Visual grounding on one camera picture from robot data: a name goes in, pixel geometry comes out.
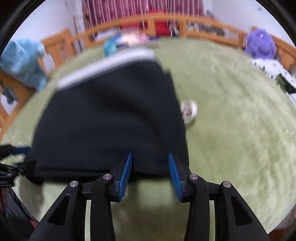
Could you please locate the black pants white waistband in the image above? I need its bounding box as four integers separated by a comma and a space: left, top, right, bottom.
26, 47, 189, 182

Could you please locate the green bed blanket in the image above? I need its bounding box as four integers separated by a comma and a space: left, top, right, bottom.
3, 38, 295, 240

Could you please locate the blue plush toy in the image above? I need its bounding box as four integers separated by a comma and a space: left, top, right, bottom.
1, 39, 48, 91

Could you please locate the small white round object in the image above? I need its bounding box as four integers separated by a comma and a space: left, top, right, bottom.
180, 100, 198, 125

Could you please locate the white black-dotted pillow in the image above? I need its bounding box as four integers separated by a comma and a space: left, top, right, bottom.
248, 58, 295, 106

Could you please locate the colourful geometric pillow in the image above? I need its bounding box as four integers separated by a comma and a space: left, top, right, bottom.
103, 32, 160, 57

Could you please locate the purple plush toy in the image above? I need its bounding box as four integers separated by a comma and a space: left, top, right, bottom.
245, 29, 276, 59

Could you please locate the red striped curtain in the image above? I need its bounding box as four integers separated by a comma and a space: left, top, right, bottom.
82, 0, 204, 28

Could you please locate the right red chair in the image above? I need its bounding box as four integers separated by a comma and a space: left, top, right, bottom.
120, 10, 171, 36

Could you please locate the wooden bed frame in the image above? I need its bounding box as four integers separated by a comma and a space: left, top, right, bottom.
1, 12, 295, 140

